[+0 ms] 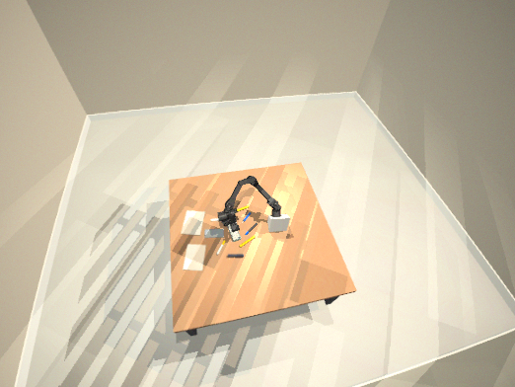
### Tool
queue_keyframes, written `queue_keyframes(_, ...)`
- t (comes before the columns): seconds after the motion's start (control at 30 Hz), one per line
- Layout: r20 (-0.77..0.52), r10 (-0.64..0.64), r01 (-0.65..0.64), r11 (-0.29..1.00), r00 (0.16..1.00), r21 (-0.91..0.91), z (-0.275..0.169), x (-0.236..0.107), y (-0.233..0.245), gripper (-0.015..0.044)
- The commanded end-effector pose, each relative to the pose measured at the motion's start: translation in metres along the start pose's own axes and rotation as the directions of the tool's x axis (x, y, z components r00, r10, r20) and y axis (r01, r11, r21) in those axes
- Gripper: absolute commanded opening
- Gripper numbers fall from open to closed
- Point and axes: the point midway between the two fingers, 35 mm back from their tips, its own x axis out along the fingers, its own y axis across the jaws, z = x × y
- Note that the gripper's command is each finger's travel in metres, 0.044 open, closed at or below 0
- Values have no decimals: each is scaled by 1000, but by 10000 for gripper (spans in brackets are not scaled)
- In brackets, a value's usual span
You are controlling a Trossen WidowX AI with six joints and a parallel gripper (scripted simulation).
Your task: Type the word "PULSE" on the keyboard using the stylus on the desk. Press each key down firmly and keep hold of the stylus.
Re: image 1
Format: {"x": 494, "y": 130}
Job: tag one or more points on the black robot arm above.
{"x": 229, "y": 204}

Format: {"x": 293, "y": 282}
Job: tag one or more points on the white keyboard with letter keys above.
{"x": 235, "y": 235}

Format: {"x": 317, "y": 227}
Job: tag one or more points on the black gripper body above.
{"x": 234, "y": 227}

